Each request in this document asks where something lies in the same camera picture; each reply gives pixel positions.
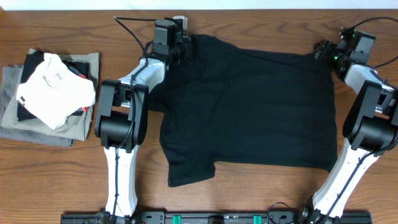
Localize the black t-shirt with logo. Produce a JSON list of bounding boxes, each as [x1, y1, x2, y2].
[[149, 35, 337, 187]]

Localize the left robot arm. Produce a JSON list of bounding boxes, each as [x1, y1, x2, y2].
[[95, 35, 194, 223]]

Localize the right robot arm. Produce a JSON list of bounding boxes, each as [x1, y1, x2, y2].
[[295, 34, 397, 223]]

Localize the beige folded garment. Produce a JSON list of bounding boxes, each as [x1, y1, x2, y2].
[[1, 65, 93, 141]]

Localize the white folded t-shirt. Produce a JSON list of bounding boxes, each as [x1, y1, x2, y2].
[[16, 53, 96, 129]]

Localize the black folded garment red accents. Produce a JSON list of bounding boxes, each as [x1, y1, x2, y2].
[[17, 51, 91, 121]]

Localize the grey folded garment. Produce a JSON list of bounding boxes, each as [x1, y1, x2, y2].
[[1, 66, 75, 147]]

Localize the right black cable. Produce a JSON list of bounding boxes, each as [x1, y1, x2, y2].
[[340, 16, 398, 71]]

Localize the black cable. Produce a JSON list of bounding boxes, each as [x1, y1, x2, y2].
[[111, 16, 158, 217], [340, 16, 398, 71]]

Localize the left black cable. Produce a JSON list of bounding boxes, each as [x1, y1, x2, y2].
[[111, 16, 158, 217]]

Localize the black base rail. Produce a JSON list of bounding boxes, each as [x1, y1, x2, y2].
[[60, 210, 373, 224]]

